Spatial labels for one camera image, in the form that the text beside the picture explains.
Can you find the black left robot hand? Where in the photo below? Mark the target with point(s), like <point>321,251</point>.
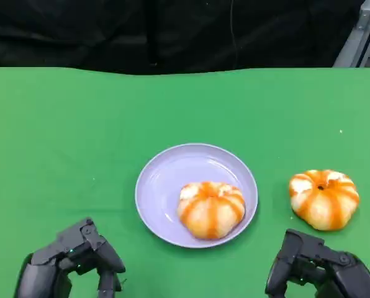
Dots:
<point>45,267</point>

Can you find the grey metal frame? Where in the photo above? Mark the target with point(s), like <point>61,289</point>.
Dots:
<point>357,40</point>

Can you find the black backdrop curtain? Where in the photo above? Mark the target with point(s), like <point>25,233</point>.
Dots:
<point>110,31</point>

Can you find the green table cloth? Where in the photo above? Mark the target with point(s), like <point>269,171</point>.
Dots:
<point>185,108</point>

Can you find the lilac plate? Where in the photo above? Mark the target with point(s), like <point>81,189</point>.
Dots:
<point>160,192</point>

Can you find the orange white toy bread roll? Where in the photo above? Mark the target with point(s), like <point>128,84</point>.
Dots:
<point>324,201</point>
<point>211,211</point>

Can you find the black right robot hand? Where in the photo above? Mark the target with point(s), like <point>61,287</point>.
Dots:
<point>340,273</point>

